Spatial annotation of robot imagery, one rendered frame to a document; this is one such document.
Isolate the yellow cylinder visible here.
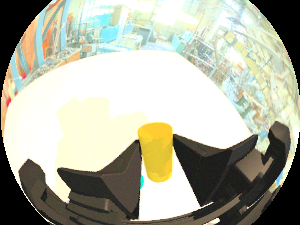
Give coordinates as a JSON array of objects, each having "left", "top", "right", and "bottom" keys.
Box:
[{"left": 138, "top": 123, "right": 174, "bottom": 182}]

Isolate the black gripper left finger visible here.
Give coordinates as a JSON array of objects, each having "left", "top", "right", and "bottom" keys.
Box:
[{"left": 57, "top": 139, "right": 142, "bottom": 220}]

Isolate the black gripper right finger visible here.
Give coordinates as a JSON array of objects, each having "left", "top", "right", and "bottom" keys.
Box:
[{"left": 173, "top": 133, "right": 259, "bottom": 208}]

